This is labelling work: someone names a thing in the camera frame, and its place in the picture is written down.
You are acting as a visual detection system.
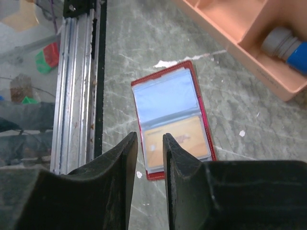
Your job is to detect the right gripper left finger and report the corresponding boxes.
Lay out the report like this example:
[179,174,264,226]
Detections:
[0,132,138,230]

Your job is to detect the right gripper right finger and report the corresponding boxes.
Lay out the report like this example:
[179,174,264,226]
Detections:
[163,134,307,230]

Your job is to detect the red card holder wallet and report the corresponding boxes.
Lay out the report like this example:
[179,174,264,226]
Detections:
[131,61,216,181]

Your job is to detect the pink file organizer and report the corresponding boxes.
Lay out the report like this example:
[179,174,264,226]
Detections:
[175,0,307,101]

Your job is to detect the blue capped tube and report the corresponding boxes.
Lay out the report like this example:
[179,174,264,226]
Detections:
[261,26,307,75]

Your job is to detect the aluminium mounting rail frame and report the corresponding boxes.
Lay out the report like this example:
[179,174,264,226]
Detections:
[0,0,107,175]

